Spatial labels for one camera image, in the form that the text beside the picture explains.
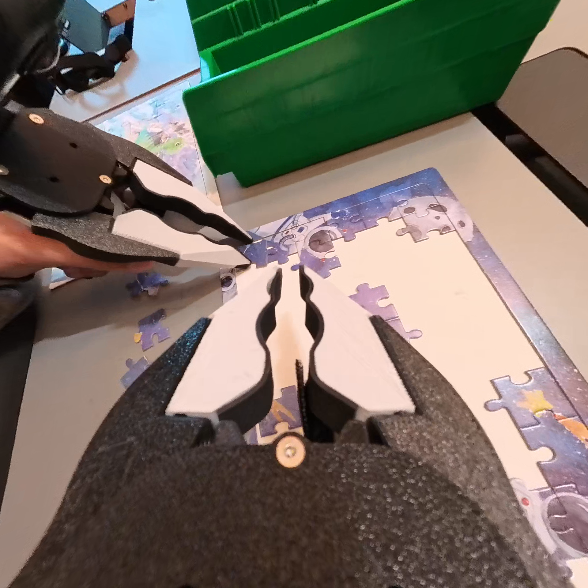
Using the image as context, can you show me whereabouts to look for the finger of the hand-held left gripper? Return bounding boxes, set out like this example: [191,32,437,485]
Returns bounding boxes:
[128,157,252,245]
[111,209,252,270]

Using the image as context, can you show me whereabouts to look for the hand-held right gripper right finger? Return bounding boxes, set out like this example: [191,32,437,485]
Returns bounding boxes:
[299,267,417,433]

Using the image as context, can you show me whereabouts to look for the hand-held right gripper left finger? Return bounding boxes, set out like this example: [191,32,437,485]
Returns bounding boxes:
[164,267,283,432]

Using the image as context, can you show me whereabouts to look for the joined satellite puzzle pieces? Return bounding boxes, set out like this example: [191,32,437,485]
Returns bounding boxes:
[349,283,424,341]

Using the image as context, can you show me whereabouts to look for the space puzzle board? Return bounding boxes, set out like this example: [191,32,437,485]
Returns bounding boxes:
[220,168,588,588]

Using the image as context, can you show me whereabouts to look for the purple helmet-part puzzle piece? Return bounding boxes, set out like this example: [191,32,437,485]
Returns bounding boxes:
[290,239,344,280]

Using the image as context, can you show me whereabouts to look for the person's left forearm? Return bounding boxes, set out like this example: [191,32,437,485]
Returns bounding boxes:
[0,275,41,331]

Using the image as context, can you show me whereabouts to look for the person's left hand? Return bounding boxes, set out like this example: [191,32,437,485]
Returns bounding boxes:
[0,220,155,281]

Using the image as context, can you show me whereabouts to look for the purple star-marked puzzle piece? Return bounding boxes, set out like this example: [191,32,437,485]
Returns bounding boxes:
[133,308,172,353]

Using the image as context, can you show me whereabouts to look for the comet print puzzle piece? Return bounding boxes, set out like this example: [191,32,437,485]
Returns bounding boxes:
[243,385,305,443]

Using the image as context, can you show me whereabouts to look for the blue puzzle piece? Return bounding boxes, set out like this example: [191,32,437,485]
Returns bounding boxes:
[119,355,151,390]

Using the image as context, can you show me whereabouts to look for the dark grey box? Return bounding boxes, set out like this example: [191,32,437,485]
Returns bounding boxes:
[59,0,137,52]

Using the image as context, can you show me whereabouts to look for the green plastic bin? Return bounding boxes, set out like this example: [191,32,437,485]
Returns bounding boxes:
[183,0,562,188]

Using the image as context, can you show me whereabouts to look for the black loop-handled tool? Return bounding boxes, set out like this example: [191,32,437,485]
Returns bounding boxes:
[54,34,134,95]

